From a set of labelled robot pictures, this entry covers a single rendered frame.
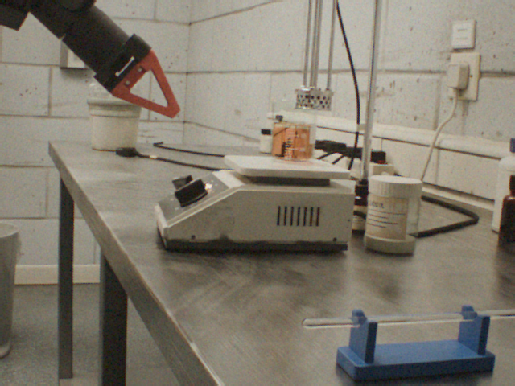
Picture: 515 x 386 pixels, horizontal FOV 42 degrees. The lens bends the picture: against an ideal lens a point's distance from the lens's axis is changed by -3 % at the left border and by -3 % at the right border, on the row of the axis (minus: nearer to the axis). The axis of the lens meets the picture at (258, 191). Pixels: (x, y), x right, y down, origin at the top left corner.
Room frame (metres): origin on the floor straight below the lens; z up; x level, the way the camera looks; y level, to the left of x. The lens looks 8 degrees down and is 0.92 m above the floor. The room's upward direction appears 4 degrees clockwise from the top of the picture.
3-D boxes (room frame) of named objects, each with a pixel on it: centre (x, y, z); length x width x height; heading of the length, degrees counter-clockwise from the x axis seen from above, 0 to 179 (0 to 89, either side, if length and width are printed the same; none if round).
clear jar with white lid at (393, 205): (0.75, -0.15, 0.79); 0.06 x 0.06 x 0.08
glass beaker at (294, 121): (0.78, -0.03, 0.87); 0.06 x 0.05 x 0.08; 91
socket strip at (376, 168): (1.55, -0.18, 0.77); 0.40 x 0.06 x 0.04; 21
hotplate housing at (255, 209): (0.76, 0.00, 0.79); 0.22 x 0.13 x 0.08; 103
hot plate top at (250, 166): (0.76, -0.03, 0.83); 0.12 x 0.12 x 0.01; 13
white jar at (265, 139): (1.88, -0.03, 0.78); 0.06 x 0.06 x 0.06
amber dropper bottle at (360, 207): (0.84, -0.13, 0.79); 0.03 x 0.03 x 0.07
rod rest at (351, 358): (0.41, -0.11, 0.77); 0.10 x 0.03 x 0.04; 106
